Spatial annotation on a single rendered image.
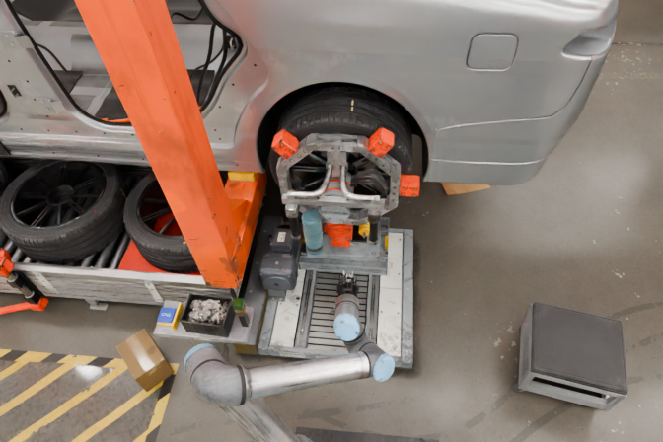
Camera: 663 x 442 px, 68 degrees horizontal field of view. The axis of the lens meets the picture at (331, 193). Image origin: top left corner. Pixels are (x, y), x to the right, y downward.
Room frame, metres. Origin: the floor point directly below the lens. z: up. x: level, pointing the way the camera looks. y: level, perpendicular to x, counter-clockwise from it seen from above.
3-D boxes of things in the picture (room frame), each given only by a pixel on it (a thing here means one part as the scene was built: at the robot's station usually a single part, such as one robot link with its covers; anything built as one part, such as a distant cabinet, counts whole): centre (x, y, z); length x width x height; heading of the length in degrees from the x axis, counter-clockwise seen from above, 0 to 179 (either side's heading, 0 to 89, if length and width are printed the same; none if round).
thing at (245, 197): (1.59, 0.46, 0.69); 0.52 x 0.17 x 0.35; 171
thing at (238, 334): (1.05, 0.62, 0.44); 0.43 x 0.17 x 0.03; 81
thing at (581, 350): (0.88, -1.08, 0.17); 0.43 x 0.36 x 0.34; 71
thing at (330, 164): (1.38, 0.08, 1.03); 0.19 x 0.18 x 0.11; 171
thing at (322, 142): (1.48, -0.04, 0.85); 0.54 x 0.07 x 0.54; 81
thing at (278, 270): (1.50, 0.28, 0.26); 0.42 x 0.18 x 0.35; 171
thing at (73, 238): (1.86, 1.51, 0.39); 0.66 x 0.66 x 0.24
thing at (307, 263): (1.65, -0.06, 0.13); 0.50 x 0.36 x 0.10; 81
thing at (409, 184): (1.44, -0.35, 0.85); 0.09 x 0.08 x 0.07; 81
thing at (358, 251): (1.65, -0.06, 0.32); 0.40 x 0.30 x 0.28; 81
